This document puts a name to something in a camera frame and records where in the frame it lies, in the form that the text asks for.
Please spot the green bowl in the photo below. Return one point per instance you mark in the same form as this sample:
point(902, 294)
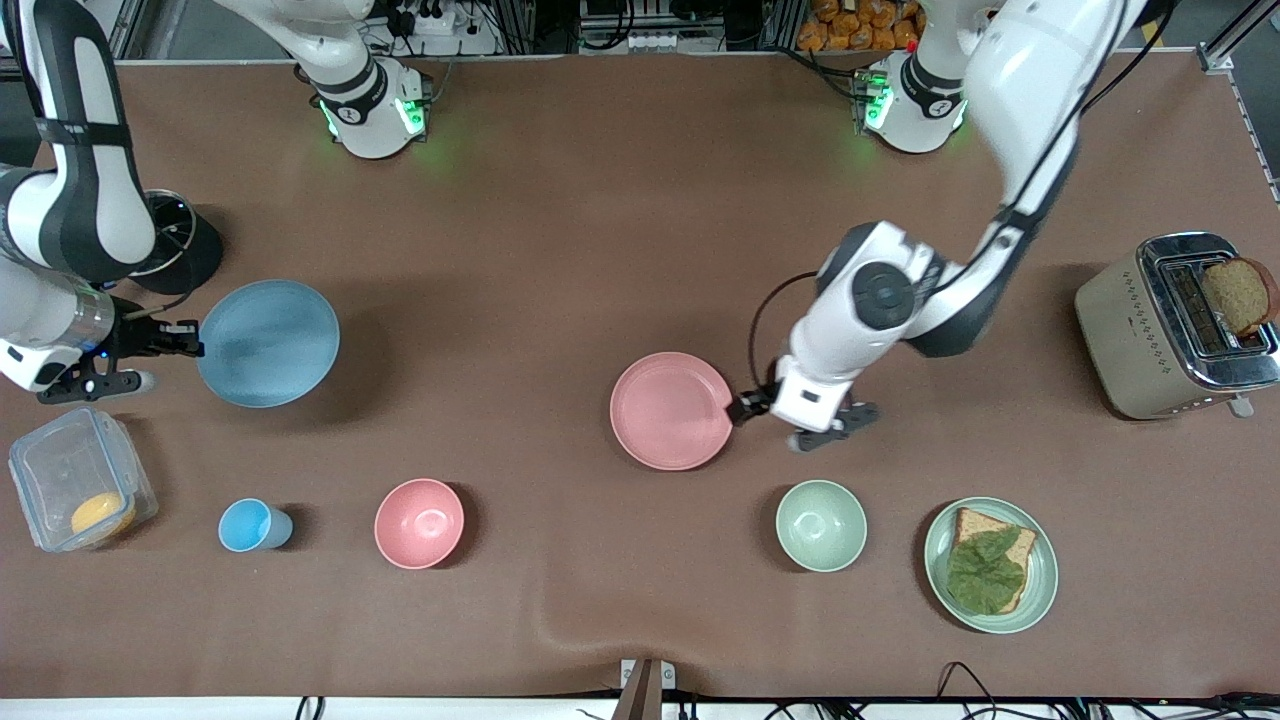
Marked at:
point(821, 526)

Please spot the brown table cloth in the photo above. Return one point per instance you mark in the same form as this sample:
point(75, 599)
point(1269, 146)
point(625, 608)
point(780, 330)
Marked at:
point(560, 250)

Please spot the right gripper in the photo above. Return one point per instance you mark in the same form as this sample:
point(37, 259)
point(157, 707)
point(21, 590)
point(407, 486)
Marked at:
point(137, 338)

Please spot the orange snack bag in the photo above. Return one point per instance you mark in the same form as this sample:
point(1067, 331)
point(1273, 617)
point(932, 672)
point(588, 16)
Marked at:
point(860, 25)

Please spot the beige chrome toaster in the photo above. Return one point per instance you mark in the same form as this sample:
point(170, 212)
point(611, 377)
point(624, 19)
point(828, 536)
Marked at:
point(1125, 340)

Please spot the grey power strip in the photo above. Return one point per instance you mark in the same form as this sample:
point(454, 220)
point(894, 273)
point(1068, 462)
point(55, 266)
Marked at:
point(652, 40)

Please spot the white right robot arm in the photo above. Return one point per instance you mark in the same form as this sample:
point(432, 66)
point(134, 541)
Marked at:
point(90, 200)

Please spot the green plate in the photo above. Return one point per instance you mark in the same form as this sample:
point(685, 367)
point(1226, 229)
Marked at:
point(1042, 585)

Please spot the brown bread slice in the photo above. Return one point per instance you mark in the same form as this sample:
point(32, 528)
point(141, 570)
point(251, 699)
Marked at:
point(972, 526)

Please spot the clear plastic container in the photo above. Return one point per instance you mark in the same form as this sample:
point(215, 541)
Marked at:
point(60, 470)

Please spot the white power strip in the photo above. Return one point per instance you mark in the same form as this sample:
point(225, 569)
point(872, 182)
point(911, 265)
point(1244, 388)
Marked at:
point(435, 20)

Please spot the green lettuce leaf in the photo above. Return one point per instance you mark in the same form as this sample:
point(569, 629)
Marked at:
point(985, 575)

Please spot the yellow food piece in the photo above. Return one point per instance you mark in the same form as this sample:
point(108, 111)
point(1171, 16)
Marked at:
point(100, 515)

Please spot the pink plate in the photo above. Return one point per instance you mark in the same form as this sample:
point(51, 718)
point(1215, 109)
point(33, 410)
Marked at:
point(670, 410)

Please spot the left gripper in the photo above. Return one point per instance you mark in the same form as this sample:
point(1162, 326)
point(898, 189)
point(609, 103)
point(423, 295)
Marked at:
point(752, 405)

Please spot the metal camera bracket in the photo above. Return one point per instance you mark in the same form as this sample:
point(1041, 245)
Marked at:
point(643, 690)

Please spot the dark toast slice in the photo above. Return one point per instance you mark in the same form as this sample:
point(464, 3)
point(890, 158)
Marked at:
point(1240, 295)

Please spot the blue cup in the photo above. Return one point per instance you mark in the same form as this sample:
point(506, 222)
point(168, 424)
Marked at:
point(250, 526)

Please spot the pink bowl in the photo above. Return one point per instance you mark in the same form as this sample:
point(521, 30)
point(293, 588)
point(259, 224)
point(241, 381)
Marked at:
point(419, 524)

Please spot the blue plate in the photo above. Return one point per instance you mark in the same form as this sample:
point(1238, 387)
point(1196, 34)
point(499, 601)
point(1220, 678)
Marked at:
point(268, 343)

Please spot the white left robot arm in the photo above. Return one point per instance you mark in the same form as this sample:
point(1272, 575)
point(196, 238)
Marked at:
point(1030, 80)

